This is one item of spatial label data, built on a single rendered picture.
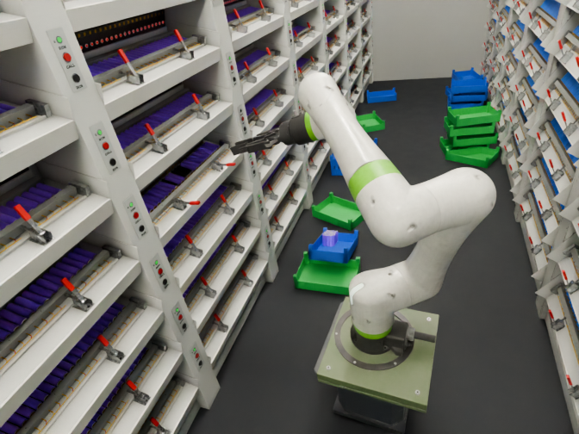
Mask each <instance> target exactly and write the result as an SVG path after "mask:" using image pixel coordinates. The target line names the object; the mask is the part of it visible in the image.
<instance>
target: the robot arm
mask: <svg viewBox="0 0 579 434"><path fill-rule="evenodd" d="M298 99H299V102H300V104H301V105H302V107H303V108H304V109H305V110H306V111H307V112H305V113H299V114H298V113H297V112H296V110H293V112H294V115H293V116H292V117H291V118H290V120H289V121H285V122H282V123H281V124H280V126H279V127H276V128H273V129H271V130H268V131H265V132H262V133H258V134H257V135H256V136H254V137H252V138H249V139H244V140H241V141H238V142H235V143H234V144H235V146H232V147H230V150H231V152H232V154H233V155H234V156H235V155H238V154H241V153H244V152H248V153H252V152H258V151H262V150H265V149H271V148H272V146H273V145H278V144H280V142H283V143H284V144H285V145H287V146H290V145H294V144H298V145H299V146H300V145H304V144H307V145H309V143H310V142H314V141H316V140H323V139H326V141H327V143H328V144H329V146H330V148H331V150H332V152H333V155H334V157H335V158H336V160H337V162H338V165H339V167H340V170H341V172H342V174H343V177H344V179H345V180H346V184H347V186H348V188H349V190H350V192H351V194H352V197H353V199H354V201H355V202H356V204H357V206H358V209H359V211H360V213H361V214H362V216H363V218H364V221H365V223H366V224H367V226H368V227H369V229H370V231H371V233H372V235H373V236H374V237H375V238H376V239H377V240H378V241H379V242H381V243H382V244H384V245H387V246H390V247H396V248H399V247H405V246H408V245H411V244H413V243H415V242H417V241H418V242H417V244H416V246H415V248H414V249H413V251H412V252H411V254H410V255H409V257H408V259H407V260H405V261H402V262H400V263H396V264H394V265H391V266H389V267H386V268H381V269H376V270H367V271H364V272H361V273H359V274H357V275H356V276H354V277H353V278H352V280H351V282H350V285H349V296H350V305H351V314H352V323H353V324H352V327H351V339H352V342H353V344H354V345H355V346H356V347H357V348H358V349H359V350H361V351H362V352H364V353H366V354H370V355H381V354H383V353H386V352H388V351H389V350H392V351H393V352H394V354H395V355H396V356H401V357H402V353H403V352H404V351H405V350H406V347H407V346H411V347H412V344H411V343H409V342H407V340H410V341H414V339H415V338H416V339H419V340H424V341H427V342H432V343H435V338H436V336H434V335H430V334H426V333H422V332H416V331H415V328H413V327H410V326H408V322H406V321H401V320H397V319H394V312H396V311H399V310H401V309H403V308H406V307H410V306H412V305H414V304H416V303H419V302H421V301H424V300H427V299H430V298H432V297H434V296H435V295H436V294H437V293H438V292H439V291H440V289H441V287H442V284H443V281H444V278H445V274H446V271H447V270H448V268H449V265H450V263H451V261H452V259H453V258H454V256H455V255H456V253H457V251H458V249H459V248H460V246H461V245H462V243H463V242H464V241H465V240H466V239H467V238H468V236H469V235H470V234H471V233H472V231H473V230H474V229H475V228H476V227H477V226H478V225H479V224H480V223H481V221H482V220H483V219H484V218H485V217H486V216H487V215H488V214H489V213H490V212H491V211H492V209H493V207H494V205H495V201H496V190H495V186H494V183H493V182H492V180H491V179H490V178H489V177H488V176H487V175H486V174H485V173H483V172H482V171H480V170H477V169H474V168H468V167H464V168H457V169H455V170H451V171H449V172H447V173H445V174H443V175H441V176H439V177H435V178H434V179H431V180H428V181H426V182H424V183H419V184H416V185H412V186H411V185H409V183H408V182H407V180H406V179H405V178H404V177H403V175H402V174H401V173H400V171H398V170H397V169H396V167H395V166H394V165H393V164H392V162H391V161H390V160H389V159H388V158H387V156H386V155H385V154H384V153H383V152H382V151H381V150H380V148H379V147H378V146H377V145H376V144H375V143H374V142H373V140H372V139H371V138H370V137H369V135H368V134H367V133H366V132H365V130H363V128H362V127H361V126H360V124H359V123H358V121H357V120H356V114H355V111H354V108H353V107H352V105H351V104H350V103H349V102H348V101H347V100H346V99H345V98H344V97H343V96H342V94H341V93H340V91H339V88H338V86H337V84H336V83H335V81H334V80H333V78H332V77H330V76H329V75H327V74H326V73H324V72H314V73H311V74H309V75H307V76H306V77H305V78H304V79H303V80H302V81H301V83H300V85H299V89H298Z"/></svg>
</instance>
